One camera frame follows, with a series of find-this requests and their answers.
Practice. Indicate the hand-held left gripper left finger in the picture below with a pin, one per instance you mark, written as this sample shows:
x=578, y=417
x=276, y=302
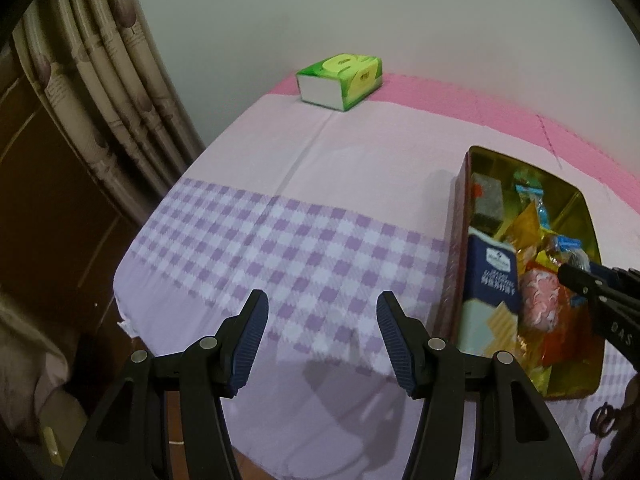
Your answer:
x=247, y=347

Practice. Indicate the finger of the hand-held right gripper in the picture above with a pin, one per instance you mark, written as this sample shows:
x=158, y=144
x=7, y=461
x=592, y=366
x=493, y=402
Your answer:
x=600, y=275
x=620, y=325

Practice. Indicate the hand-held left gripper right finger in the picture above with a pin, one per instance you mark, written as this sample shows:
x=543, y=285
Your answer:
x=395, y=347

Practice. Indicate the blue-ended clear candy packet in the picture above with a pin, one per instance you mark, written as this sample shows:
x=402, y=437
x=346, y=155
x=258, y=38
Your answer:
x=570, y=247
x=531, y=192

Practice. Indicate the clear packet with yellow wrapper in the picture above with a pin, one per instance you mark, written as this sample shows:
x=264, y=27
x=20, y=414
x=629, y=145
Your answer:
x=550, y=262

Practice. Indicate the red snack packet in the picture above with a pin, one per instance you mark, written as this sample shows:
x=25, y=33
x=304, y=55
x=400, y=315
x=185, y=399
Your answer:
x=570, y=345

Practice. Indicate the pink patterned candy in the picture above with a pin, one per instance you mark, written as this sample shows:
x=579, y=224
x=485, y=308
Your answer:
x=540, y=300

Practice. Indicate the yellow snack packet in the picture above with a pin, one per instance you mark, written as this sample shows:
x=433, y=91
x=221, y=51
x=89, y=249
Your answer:
x=525, y=232

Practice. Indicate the clear packet with gold print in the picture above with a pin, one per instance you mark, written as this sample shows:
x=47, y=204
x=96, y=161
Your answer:
x=535, y=367

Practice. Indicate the maroon tin box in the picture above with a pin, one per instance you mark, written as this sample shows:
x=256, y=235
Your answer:
x=450, y=270

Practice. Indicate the blue cracker packet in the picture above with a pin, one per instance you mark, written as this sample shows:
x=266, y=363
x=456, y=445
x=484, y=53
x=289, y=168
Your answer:
x=487, y=305

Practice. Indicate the grey speckled snack bar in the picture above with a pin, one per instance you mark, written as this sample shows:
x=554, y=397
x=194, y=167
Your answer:
x=487, y=200

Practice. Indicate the pink and purple checked cloth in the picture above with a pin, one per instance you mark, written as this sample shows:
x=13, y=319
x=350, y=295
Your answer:
x=310, y=210

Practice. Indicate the beige cloth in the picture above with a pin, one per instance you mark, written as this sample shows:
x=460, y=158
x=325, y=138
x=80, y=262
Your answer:
x=30, y=370

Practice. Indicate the brown wooden cabinet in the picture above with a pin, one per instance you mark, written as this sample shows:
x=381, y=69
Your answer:
x=55, y=210

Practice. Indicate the green snack packet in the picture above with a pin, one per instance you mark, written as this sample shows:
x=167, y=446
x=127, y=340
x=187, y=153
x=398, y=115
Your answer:
x=340, y=80

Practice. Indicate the beige patterned curtain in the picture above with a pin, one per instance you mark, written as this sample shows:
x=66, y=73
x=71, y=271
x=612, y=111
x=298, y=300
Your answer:
x=100, y=85

